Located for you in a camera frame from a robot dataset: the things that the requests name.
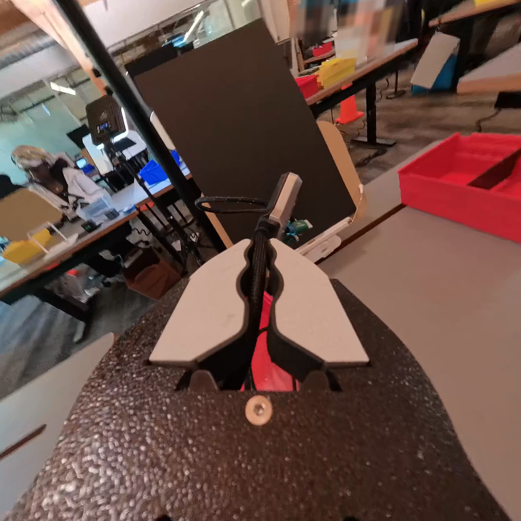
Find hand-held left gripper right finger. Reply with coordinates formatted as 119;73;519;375
266;238;370;382

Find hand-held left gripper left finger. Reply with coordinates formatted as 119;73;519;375
148;239;254;366

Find red plastic bin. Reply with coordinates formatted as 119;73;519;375
240;291;301;392

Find red bin with black divider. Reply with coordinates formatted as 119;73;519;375
398;132;521;243

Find grey desk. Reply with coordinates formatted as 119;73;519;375
0;140;448;452
0;204;521;521

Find brown cardboard box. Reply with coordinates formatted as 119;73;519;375
122;246;182;300

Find tablet on white stand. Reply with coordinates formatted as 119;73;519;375
296;216;355;264
124;18;366;253

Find long wooden work table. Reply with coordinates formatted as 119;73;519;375
0;173;193;304

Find clear plastic container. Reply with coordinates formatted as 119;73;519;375
77;195;119;223

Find blue storage bin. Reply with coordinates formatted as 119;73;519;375
138;160;170;185
411;55;459;95

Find yellow storage bin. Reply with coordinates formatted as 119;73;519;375
2;230;52;264
317;57;357;89

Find black tan board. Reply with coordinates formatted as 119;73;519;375
0;189;62;242

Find orange traffic cone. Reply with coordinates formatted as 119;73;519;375
335;83;366;125

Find black light panel tripod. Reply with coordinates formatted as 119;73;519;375
85;94;204;265

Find red mesh basket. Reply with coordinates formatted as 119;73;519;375
295;74;320;100

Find black slanted pole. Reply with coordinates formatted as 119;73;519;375
55;0;228;253

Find wooden table with black legs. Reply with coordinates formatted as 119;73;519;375
304;38;420;147

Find grey leaning board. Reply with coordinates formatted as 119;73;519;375
410;32;460;90

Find beige table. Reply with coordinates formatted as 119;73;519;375
458;43;521;95

